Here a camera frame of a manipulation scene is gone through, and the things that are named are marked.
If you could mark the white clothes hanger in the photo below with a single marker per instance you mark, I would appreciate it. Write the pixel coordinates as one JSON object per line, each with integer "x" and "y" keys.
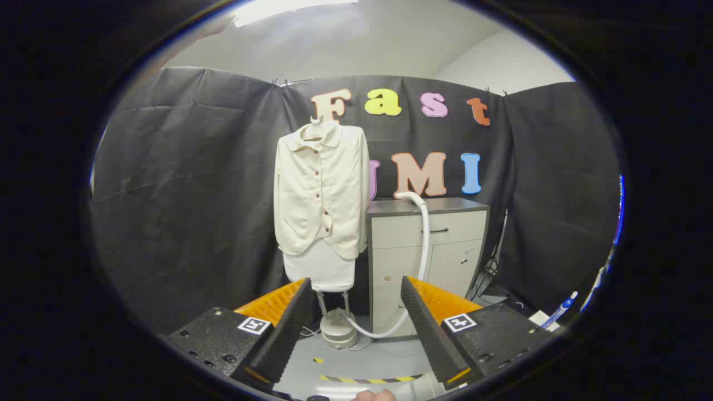
{"x": 315, "y": 120}

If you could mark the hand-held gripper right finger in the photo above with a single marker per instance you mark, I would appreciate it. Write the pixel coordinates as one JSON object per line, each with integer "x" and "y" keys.
{"x": 429, "y": 334}

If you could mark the grey and cream cabinet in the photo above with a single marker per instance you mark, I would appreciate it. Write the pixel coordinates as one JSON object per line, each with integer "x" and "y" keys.
{"x": 401, "y": 267}

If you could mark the small white box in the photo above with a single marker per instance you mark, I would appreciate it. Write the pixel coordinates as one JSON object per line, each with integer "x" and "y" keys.
{"x": 539, "y": 318}

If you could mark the blue and white pen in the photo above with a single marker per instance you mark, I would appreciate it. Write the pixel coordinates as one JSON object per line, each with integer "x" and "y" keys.
{"x": 562, "y": 308}

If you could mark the cream button shirt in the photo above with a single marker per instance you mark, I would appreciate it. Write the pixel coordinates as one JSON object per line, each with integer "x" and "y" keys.
{"x": 317, "y": 189}

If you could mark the yellow black floor tape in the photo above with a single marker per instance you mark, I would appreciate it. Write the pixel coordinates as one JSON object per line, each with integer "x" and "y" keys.
{"x": 362, "y": 381}

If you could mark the black backdrop cloth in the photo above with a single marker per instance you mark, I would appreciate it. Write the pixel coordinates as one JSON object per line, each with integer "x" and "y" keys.
{"x": 184, "y": 195}

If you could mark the white ironing board pad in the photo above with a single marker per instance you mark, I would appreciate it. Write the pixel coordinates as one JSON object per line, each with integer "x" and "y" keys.
{"x": 320, "y": 270}

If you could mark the white steamer base with poles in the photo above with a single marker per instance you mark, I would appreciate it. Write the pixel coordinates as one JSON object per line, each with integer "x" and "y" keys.
{"x": 338, "y": 331}

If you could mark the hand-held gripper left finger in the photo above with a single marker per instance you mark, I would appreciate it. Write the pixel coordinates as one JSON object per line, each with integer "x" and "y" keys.
{"x": 287, "y": 334}

